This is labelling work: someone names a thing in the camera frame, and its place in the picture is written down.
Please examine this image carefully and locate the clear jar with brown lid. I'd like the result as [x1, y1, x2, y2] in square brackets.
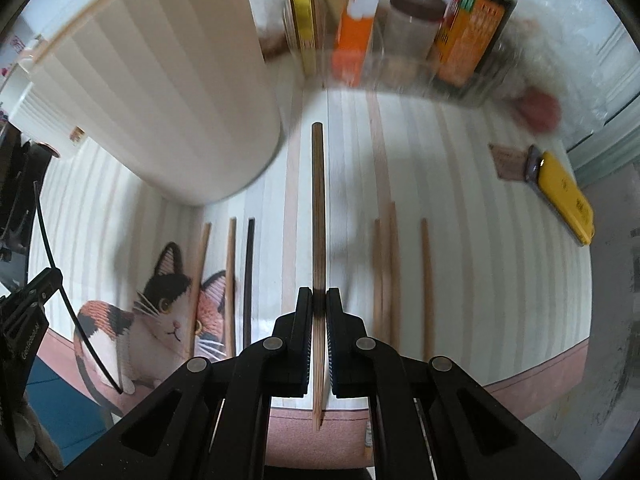
[382, 0, 448, 88]

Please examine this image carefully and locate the yellow labelled bottle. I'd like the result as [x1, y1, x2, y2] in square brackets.
[282, 0, 328, 76]

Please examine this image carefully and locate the cat printed striped table mat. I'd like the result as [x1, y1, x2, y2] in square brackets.
[30, 85, 594, 468]

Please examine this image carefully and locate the white and orange bottle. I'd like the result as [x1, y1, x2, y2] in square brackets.
[332, 0, 386, 87]

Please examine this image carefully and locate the light wooden chopstick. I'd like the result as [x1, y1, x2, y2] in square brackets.
[189, 222, 213, 358]
[387, 201, 402, 348]
[224, 217, 238, 358]
[420, 217, 434, 361]

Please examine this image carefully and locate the black chopstick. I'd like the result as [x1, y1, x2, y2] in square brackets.
[242, 217, 256, 348]

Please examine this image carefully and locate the window frame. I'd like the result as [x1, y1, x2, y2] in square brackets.
[567, 25, 640, 173]

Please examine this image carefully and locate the clear plastic bag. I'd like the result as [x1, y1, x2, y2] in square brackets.
[517, 0, 608, 128]

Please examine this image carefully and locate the dark brown wooden chopstick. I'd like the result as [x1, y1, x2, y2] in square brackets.
[310, 122, 328, 433]

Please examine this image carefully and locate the brown card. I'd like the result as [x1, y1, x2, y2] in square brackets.
[488, 143, 532, 181]

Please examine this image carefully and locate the yellow plastic case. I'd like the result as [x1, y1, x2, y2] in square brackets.
[526, 145, 597, 247]

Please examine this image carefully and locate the black cable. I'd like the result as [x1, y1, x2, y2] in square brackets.
[33, 180, 124, 395]

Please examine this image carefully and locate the red round lid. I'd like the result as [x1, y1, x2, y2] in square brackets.
[517, 86, 562, 132]

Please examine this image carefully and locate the light wooden utensil holder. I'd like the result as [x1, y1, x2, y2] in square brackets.
[30, 0, 283, 207]

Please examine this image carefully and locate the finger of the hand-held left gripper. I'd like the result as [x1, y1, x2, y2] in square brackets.
[0, 268, 64, 386]

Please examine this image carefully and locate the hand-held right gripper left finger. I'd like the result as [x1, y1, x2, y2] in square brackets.
[60, 287, 313, 480]

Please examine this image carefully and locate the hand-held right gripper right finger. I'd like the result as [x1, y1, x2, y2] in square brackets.
[327, 287, 581, 480]

